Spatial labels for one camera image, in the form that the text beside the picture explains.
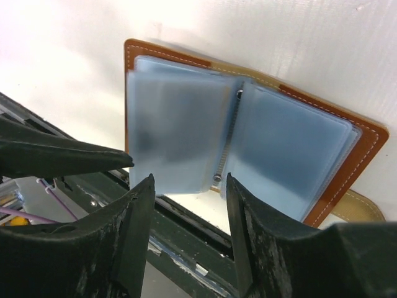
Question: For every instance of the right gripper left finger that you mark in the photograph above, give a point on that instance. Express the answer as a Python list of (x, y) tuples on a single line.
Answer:
[(100, 255)]

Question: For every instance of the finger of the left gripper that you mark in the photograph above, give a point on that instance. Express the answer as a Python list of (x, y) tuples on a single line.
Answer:
[(28, 152)]

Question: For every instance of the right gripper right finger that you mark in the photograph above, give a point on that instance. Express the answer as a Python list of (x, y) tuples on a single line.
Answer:
[(277, 256)]

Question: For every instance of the brown leather card holder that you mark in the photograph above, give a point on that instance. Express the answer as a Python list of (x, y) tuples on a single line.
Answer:
[(191, 121)]

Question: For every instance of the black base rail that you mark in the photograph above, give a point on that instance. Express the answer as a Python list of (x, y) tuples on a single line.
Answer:
[(193, 254)]

